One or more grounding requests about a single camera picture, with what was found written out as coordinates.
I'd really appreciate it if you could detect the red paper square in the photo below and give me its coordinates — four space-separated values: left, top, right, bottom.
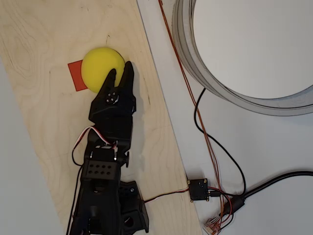
67 60 88 92

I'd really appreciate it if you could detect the thin copper wire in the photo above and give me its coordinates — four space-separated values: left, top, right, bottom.
160 0 227 221
158 0 224 221

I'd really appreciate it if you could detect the yellow round sponge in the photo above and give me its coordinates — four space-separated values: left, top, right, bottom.
81 46 127 94

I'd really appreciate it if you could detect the light plywood board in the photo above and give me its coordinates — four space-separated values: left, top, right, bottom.
0 0 203 235

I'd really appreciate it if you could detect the small black controller board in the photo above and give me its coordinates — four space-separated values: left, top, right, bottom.
187 178 209 203

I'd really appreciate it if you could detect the large grey ring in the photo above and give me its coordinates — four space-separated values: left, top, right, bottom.
172 0 313 117

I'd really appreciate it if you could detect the red white black servo cable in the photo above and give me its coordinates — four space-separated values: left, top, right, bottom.
72 125 118 166
143 187 190 203

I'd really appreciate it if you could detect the white plastic wire connector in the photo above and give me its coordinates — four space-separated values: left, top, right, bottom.
202 217 223 235

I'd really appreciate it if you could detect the thick black power cable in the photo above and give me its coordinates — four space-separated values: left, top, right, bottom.
224 170 313 216

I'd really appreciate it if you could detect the thin black cable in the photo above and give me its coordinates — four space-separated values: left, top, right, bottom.
194 88 246 198

